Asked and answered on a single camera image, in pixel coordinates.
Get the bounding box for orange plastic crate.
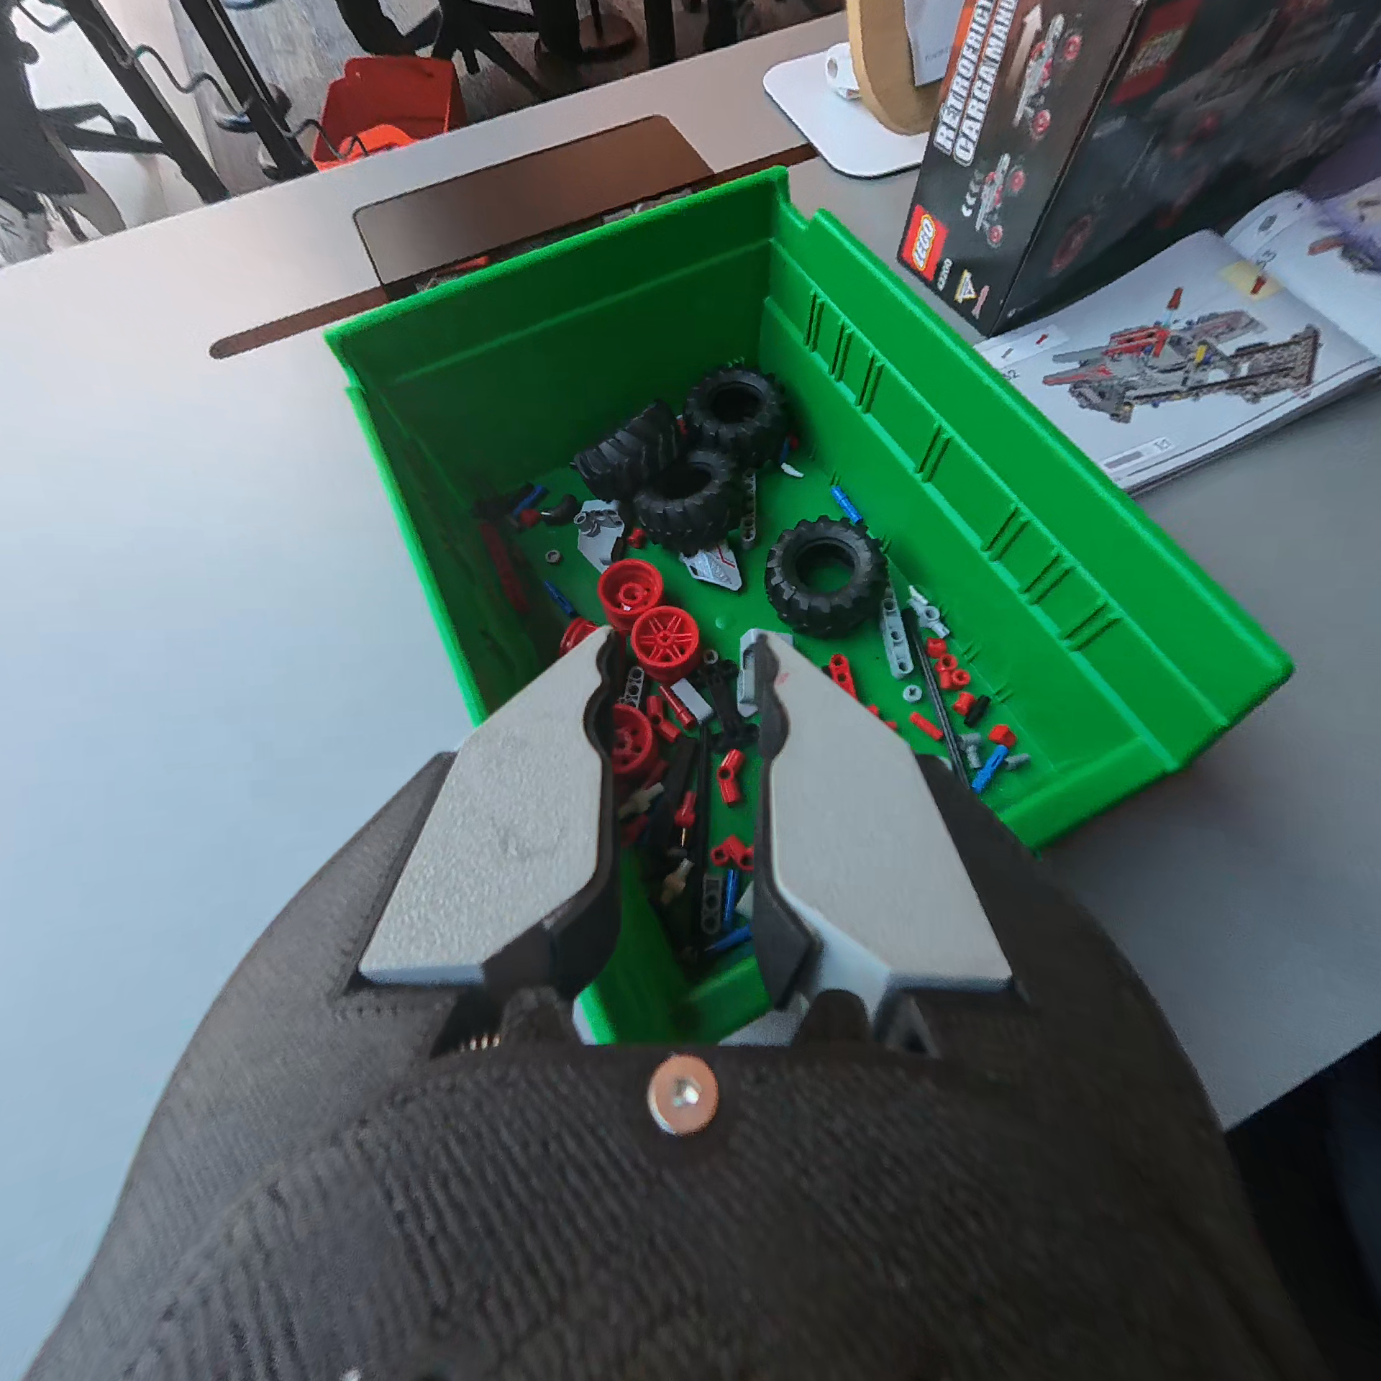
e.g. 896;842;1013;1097
311;56;467;175

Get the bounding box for pile of small lego pieces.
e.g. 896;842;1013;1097
475;431;1034;969

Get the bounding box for white flat stand base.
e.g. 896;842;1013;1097
763;43;932;181

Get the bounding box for lego instruction booklet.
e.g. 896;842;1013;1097
972;193;1381;495

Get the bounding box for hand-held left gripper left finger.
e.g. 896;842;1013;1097
357;627;628;1005

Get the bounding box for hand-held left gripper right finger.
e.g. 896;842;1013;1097
748;632;1018;1058

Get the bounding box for green plastic bin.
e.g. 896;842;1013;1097
324;165;1294;1048

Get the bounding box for black metal table legs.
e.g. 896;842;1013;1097
43;0;325;203

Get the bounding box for cardboard display board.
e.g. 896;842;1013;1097
845;0;1009;137

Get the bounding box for black lego tyre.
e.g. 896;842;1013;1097
763;515;893;640
572;402;684;505
631;448;748;559
682;367;789;472

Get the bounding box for black lego set box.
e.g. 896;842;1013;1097
898;0;1381;339

